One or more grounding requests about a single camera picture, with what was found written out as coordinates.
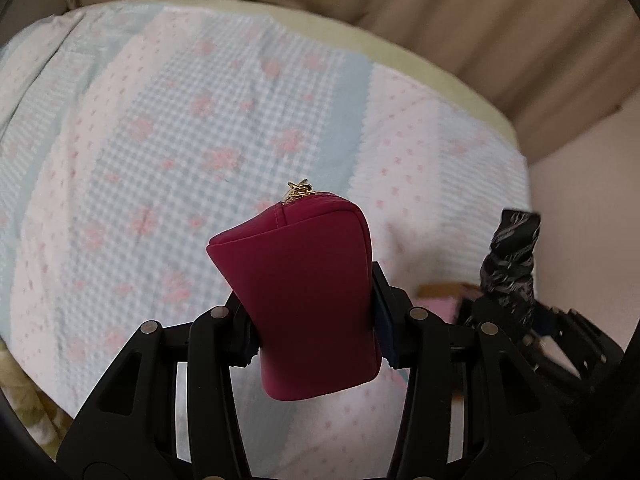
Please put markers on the black patterned cloth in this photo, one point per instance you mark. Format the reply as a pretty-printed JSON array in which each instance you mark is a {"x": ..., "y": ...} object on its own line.
[{"x": 508, "y": 270}]

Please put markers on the cardboard box with pink lining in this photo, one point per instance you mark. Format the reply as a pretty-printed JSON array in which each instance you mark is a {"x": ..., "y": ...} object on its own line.
[{"x": 444, "y": 299}]

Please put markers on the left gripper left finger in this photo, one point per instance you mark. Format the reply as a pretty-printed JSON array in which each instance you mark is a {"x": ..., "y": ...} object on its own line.
[{"x": 164, "y": 409}]

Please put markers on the beige curtain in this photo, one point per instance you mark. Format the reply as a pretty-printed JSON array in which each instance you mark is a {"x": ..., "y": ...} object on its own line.
[{"x": 553, "y": 67}]

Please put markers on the pale green mattress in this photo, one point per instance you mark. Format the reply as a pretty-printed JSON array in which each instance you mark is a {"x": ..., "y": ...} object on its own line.
[{"x": 379, "y": 50}]

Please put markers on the magenta zip pouch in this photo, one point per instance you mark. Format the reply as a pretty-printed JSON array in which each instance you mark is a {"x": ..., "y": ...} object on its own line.
[{"x": 302, "y": 269}]

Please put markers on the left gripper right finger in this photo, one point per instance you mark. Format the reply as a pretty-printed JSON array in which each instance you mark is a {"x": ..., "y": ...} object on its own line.
[{"x": 412, "y": 337}]

